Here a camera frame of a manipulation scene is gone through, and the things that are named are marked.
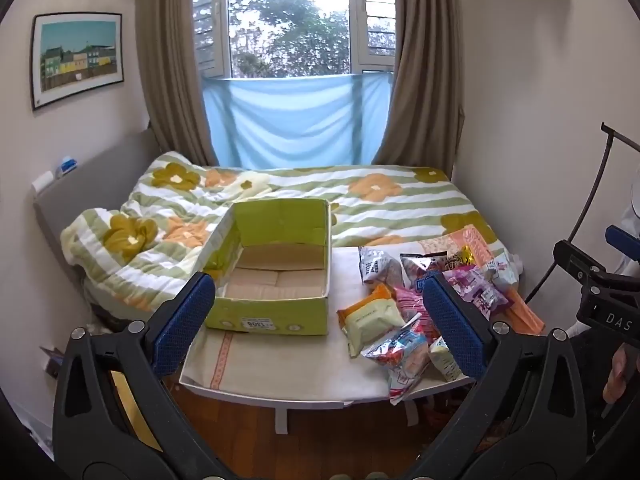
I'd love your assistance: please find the person's right hand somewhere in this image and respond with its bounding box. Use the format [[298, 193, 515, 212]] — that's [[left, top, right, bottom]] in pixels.
[[601, 341, 634, 407]]

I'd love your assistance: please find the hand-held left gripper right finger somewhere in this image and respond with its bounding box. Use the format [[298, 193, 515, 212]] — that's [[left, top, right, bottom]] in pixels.
[[400, 270, 596, 480]]

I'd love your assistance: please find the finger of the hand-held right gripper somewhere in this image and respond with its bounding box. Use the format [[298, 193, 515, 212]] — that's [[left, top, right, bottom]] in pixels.
[[604, 224, 640, 264], [552, 239, 609, 287]]

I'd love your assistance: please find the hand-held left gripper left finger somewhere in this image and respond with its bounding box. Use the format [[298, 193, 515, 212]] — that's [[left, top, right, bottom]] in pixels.
[[52, 271, 236, 480]]

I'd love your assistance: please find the brown curtain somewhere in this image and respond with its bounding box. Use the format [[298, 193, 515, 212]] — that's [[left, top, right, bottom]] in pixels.
[[372, 0, 463, 178], [135, 0, 221, 166]]

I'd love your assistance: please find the framed wall picture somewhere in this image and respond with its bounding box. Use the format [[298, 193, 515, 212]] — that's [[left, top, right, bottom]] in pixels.
[[30, 12, 124, 112]]

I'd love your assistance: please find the pink purple snack packet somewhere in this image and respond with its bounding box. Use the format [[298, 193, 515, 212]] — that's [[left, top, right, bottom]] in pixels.
[[445, 265, 508, 313]]

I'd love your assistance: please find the cream packet with orange edges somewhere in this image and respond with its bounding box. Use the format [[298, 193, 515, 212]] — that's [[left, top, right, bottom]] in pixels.
[[336, 294, 407, 358]]

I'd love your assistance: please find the black metal hoop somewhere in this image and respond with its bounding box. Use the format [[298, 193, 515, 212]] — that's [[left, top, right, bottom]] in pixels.
[[525, 122, 640, 303]]

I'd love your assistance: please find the white corn snack packet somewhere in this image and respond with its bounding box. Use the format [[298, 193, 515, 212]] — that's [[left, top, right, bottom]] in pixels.
[[490, 252, 525, 288]]

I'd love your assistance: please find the grey bed headboard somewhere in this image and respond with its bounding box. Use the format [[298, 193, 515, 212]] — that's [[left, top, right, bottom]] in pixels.
[[32, 132, 166, 281]]

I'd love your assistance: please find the white grey snack packet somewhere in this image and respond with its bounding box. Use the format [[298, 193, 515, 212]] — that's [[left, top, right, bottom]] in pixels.
[[359, 246, 403, 288]]

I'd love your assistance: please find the pale yellow snack packet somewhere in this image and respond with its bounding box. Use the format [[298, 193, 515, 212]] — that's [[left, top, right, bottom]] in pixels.
[[429, 336, 463, 382]]

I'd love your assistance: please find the white folding table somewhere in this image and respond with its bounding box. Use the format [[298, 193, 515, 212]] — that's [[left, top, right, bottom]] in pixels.
[[179, 247, 526, 436]]

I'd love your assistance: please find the purple chocolate cake packet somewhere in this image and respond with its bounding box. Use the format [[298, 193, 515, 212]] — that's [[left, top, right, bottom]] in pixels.
[[400, 250, 451, 286]]

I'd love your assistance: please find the clear blue red snack packet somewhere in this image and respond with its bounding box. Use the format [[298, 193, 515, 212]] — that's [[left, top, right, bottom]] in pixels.
[[361, 314, 432, 405]]

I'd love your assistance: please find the striped floral blanket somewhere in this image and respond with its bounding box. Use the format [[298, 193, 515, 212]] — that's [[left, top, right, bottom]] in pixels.
[[60, 152, 501, 311]]

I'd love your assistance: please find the small orange snack packet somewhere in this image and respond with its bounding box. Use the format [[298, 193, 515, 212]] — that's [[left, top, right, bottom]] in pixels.
[[369, 282, 398, 306]]

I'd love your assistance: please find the green cardboard box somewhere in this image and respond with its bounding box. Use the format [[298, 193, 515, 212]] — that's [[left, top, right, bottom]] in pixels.
[[202, 199, 333, 336]]

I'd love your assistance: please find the flat orange box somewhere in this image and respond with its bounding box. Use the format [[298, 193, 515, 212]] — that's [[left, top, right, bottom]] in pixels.
[[502, 292, 546, 336]]

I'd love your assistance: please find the light blue cloth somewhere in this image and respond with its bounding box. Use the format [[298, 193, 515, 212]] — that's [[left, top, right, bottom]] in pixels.
[[201, 72, 393, 168]]

